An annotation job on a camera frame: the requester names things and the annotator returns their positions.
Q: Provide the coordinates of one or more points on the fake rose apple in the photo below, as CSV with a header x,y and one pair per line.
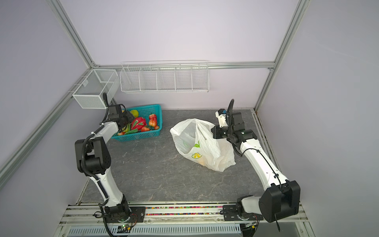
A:
x,y
153,122

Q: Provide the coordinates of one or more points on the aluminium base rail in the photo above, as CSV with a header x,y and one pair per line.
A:
x,y
178,219

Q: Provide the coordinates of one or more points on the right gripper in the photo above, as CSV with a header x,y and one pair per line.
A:
x,y
216,130

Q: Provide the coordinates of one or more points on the white mesh box basket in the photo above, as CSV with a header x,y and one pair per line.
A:
x,y
89,93

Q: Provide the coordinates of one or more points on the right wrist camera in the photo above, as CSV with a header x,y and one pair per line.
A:
x,y
221,115

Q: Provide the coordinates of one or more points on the red pink fake apple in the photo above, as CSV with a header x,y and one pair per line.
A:
x,y
153,116

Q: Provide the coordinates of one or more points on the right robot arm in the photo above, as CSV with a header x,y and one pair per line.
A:
x,y
281,197

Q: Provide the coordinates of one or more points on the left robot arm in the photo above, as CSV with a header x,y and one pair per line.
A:
x,y
94,160

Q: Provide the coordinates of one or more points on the yellow fake lemon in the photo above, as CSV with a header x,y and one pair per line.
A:
x,y
135,113

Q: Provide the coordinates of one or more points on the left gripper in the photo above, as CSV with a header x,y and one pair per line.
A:
x,y
129,115

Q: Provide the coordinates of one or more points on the white plastic bag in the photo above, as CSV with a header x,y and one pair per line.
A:
x,y
194,140

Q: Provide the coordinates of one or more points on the white wire shelf basket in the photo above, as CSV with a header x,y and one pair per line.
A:
x,y
165,76

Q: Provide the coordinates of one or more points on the teal plastic basket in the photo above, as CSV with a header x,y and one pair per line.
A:
x,y
145,112

